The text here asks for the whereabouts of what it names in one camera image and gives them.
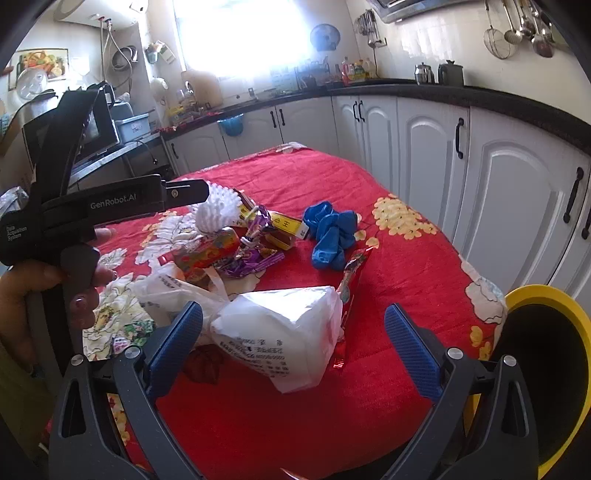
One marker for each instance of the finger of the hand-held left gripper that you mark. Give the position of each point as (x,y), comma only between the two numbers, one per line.
(187,191)
(69,124)

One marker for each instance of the blue wall fan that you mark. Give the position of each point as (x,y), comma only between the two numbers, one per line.
(324,37)

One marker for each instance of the brown packet with yellow label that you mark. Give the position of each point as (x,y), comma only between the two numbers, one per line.
(286,226)

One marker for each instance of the person's left hand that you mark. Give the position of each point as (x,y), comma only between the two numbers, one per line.
(18,300)

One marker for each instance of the steel range hood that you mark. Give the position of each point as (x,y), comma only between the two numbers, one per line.
(406,9)

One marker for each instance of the long red snack wrapper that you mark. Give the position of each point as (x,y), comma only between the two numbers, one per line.
(353,267)

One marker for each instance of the crumpled white plastic bag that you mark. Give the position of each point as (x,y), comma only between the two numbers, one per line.
(161,290)

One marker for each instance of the bright window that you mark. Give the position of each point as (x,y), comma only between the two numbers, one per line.
(254,32)

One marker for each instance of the person's left forearm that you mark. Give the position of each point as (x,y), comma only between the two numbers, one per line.
(18,401)

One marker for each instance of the grey plastic crate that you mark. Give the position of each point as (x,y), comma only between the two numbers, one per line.
(134,127)

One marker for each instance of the colourful snack packet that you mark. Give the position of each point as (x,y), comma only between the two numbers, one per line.
(207,254)

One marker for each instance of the row of white cabinet doors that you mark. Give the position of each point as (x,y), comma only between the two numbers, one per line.
(425,138)

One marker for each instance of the black microwave oven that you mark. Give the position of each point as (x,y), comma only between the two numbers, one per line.
(99,129)

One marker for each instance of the steel kettle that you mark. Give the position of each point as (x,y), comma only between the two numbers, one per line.
(424,74)

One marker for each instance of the white foam fruit net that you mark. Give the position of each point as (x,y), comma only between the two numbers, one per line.
(217,207)

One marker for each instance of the dish rack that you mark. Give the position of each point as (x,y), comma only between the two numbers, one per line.
(311,76)

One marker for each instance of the hanging steel basin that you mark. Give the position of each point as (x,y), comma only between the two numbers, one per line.
(124,57)

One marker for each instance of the red floral tablecloth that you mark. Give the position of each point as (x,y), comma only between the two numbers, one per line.
(300,194)

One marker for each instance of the large steel ladle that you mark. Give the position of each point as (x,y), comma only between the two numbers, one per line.
(542,46)

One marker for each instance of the green patterned snack wrapper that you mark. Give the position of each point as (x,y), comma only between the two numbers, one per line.
(134,332)

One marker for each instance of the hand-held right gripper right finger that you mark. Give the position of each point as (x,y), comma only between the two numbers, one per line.
(411,350)

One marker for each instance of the white water heater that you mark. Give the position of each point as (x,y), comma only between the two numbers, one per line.
(115,11)

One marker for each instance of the purple snack wrapper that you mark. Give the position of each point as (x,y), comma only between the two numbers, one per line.
(251,261)

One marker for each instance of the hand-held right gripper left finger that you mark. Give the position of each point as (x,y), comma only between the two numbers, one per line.
(178,337)

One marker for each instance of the wall-mounted holder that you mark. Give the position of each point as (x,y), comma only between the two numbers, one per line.
(159,53)

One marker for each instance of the black kitchen countertop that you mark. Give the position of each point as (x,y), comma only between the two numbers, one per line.
(415,90)

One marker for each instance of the blue plastic bag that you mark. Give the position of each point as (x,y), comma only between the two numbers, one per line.
(231,127)

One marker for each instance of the small steel ladle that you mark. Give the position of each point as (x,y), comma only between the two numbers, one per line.
(513,34)

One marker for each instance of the row of condiment bottles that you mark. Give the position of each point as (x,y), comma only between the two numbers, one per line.
(355,71)

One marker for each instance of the dark lidded pot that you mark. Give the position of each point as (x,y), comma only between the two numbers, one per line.
(450,74)

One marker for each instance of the blue plastic gloves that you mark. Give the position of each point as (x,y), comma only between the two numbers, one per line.
(330,230)

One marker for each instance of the beige bag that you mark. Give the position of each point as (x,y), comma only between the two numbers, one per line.
(201,85)

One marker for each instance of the yellow trash bin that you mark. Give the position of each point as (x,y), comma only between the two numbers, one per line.
(531,293)

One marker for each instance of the fruit wall poster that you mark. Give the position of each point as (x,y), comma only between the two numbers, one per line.
(41,60)

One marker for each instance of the printed white plastic bag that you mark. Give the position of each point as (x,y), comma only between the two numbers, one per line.
(277,323)

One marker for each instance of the white electric kettle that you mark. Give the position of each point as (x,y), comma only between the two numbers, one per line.
(158,92)

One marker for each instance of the black kettle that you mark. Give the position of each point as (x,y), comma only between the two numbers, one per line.
(110,93)

